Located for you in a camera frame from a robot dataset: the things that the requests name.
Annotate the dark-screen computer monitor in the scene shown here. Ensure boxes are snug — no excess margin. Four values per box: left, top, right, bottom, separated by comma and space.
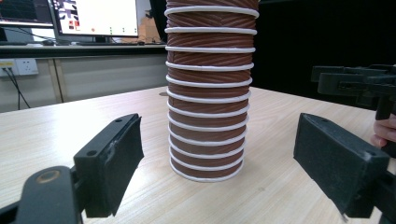
0, 0, 54, 28

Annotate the black curtain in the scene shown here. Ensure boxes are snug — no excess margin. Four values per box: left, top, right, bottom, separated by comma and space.
251, 0, 396, 110

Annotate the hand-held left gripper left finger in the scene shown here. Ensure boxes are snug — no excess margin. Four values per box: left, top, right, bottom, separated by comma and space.
73, 113, 145, 218

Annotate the black keyboard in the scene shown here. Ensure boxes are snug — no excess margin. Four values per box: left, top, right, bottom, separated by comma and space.
77, 40, 146, 47

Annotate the white wall socket with plugs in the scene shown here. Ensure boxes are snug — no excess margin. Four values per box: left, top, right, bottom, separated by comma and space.
0, 59, 17, 77

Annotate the brown cardboard box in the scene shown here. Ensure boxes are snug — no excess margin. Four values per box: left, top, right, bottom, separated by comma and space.
137, 16, 163, 44

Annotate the black power cable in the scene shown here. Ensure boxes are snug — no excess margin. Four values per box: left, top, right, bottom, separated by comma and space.
2, 67, 32, 110

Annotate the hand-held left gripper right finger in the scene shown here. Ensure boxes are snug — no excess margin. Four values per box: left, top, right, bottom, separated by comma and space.
293, 112, 391, 222

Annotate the white-screen computer monitor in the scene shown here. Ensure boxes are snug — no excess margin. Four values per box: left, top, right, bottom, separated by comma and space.
50, 0, 140, 38

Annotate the stack of brown paper cups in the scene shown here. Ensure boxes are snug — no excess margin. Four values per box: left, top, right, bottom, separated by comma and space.
163, 0, 261, 183

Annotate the grey background desk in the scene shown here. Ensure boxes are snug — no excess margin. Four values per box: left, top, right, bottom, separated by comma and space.
0, 43, 168, 60

